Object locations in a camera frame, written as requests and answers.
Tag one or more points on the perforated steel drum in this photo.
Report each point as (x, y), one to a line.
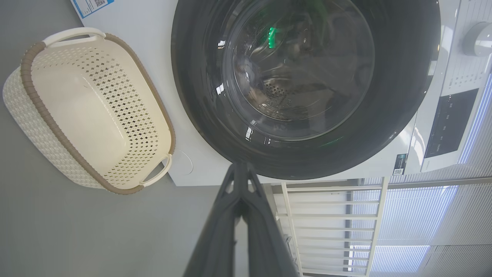
(275, 90)

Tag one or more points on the round white filter cover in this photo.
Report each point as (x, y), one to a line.
(184, 163)

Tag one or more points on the blue white energy label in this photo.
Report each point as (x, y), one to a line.
(92, 5)

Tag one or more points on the black round glass door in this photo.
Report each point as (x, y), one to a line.
(200, 77)

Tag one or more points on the black control display panel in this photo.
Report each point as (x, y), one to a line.
(449, 123)

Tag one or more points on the cream perforated laundry basket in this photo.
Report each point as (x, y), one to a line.
(88, 111)

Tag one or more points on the small dark QR sticker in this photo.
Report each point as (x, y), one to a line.
(399, 164)

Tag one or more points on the white slatted rack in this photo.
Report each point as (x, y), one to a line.
(330, 215)

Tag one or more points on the white window blinds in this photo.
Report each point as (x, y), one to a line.
(423, 215)

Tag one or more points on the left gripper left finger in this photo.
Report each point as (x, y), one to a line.
(219, 231)

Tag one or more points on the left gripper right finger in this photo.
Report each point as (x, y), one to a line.
(265, 238)

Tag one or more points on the white washing machine body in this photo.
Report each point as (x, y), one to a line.
(153, 57)

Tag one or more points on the silver round control knob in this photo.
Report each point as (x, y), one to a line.
(478, 38)

